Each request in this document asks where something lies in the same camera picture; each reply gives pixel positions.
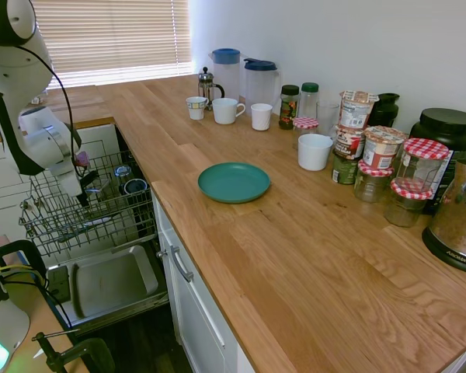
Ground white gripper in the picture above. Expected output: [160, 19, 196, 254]
[48, 161, 91, 208]

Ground open dishwasher door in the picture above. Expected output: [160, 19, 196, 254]
[46, 244, 171, 334]

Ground drinking glass in rack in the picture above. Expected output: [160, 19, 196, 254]
[113, 165, 133, 187]

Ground dark blue mug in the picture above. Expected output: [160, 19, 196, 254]
[123, 178, 148, 195]

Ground white drawer cabinet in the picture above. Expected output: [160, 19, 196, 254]
[0, 124, 121, 242]

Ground dark green c clamp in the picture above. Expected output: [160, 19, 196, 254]
[0, 227, 47, 291]

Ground white cup with patterned rim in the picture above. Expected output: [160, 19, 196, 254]
[185, 96, 209, 120]

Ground teal plastic plate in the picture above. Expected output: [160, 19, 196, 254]
[197, 162, 272, 204]

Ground dark green screw clamp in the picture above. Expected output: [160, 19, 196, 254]
[31, 332, 116, 373]

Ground white base cabinet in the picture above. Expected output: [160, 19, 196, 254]
[151, 192, 257, 373]

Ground glass french press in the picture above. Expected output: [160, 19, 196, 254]
[197, 66, 225, 112]

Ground tall pitcher light blue lid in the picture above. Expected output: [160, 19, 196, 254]
[208, 47, 242, 104]

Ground white ribbed cup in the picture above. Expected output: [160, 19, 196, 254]
[250, 103, 273, 132]

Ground clear pitcher dark blue lid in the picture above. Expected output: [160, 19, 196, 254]
[243, 58, 281, 113]

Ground spice jar dark lid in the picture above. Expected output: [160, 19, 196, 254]
[278, 84, 301, 131]

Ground small jar red checkered lid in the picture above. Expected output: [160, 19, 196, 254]
[292, 117, 320, 151]

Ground plain white bowl cup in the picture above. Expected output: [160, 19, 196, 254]
[297, 134, 334, 172]

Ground clear bottle green lid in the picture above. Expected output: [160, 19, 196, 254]
[299, 82, 320, 120]

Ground clear drinking glass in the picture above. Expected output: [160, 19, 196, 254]
[316, 100, 341, 137]

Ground green can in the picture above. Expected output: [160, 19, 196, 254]
[331, 151, 360, 186]

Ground oatmeal cup with dark label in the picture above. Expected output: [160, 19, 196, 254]
[333, 124, 366, 160]

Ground oatmeal cup with white label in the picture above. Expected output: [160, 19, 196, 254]
[339, 90, 381, 130]

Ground glass jar red checkered lid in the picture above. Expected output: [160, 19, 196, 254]
[353, 159, 395, 204]
[383, 179, 433, 228]

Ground red oatmeal cup foil lid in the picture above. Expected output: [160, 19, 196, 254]
[361, 125, 408, 169]

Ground black vase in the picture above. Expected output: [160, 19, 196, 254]
[367, 92, 401, 128]

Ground large jar red checkered lid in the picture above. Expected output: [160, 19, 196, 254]
[395, 138, 450, 194]

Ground large black tub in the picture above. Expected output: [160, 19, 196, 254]
[409, 107, 466, 215]

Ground steel electric kettle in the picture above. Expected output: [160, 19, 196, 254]
[422, 155, 466, 276]

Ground wire dishwasher rack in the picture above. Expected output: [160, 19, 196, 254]
[18, 150, 159, 258]

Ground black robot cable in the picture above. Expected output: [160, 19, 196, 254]
[0, 42, 83, 176]

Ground yellow cable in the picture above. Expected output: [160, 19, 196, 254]
[0, 265, 47, 291]

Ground silver cabinet door handle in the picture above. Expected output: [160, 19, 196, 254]
[169, 245, 194, 283]

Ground white mug with handle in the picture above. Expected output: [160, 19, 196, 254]
[211, 97, 246, 125]

